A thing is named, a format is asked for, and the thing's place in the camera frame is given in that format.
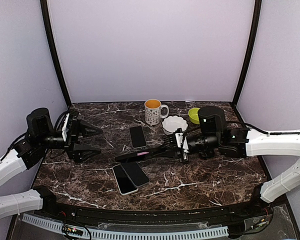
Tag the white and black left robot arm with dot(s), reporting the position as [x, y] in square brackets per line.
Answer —
[31, 147]

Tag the black phone grey case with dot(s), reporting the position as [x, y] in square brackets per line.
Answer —
[135, 173]

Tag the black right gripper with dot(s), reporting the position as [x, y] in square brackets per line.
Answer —
[180, 152]

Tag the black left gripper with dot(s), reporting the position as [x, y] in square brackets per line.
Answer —
[73, 147]

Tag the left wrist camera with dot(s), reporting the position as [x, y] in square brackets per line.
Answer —
[67, 126]

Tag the black phone white case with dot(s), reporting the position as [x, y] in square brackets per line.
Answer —
[125, 185]

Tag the white scalloped ceramic dish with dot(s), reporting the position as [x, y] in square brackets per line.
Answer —
[172, 123]

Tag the black phone dark case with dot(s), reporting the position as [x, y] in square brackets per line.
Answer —
[139, 155]

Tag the black right frame post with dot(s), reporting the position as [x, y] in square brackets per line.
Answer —
[248, 53]

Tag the white spotted mug orange inside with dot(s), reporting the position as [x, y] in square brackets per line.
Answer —
[154, 111]

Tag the lime green bowl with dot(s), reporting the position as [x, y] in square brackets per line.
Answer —
[193, 115]

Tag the black left frame post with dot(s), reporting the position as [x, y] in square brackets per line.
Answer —
[53, 52]

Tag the black frame post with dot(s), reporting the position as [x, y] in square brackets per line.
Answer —
[53, 52]
[248, 53]

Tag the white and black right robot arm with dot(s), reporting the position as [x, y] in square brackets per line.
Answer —
[247, 141]

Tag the white slotted cable duct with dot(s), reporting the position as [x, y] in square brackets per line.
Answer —
[88, 233]

